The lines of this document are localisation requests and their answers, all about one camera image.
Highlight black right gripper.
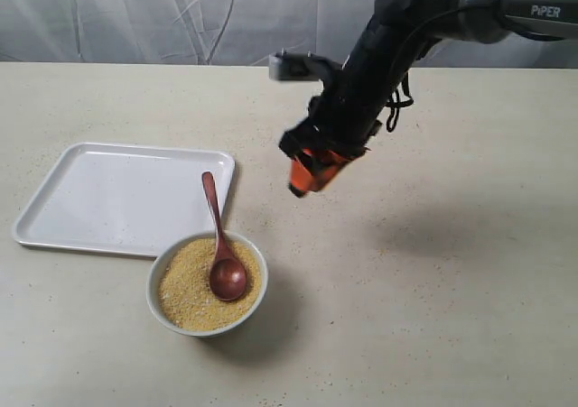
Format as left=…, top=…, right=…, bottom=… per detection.
left=279, top=16, right=435, bottom=198

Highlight dark red wooden spoon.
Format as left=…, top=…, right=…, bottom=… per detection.
left=201, top=171, right=247, bottom=301

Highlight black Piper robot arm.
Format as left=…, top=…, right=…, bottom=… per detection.
left=269, top=0, right=577, bottom=197

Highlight yellow millet grains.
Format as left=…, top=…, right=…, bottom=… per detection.
left=157, top=237, right=263, bottom=332

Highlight white ceramic bowl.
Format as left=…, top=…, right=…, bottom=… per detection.
left=146, top=232, right=268, bottom=338

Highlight white rectangular tray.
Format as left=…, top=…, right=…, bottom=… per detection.
left=12, top=143, right=236, bottom=258

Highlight white wrinkled backdrop curtain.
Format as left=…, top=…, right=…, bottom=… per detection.
left=0, top=0, right=578, bottom=69

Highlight black cable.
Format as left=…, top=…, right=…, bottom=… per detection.
left=383, top=0, right=498, bottom=134

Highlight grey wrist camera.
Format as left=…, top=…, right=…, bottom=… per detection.
left=268, top=51, right=341, bottom=82

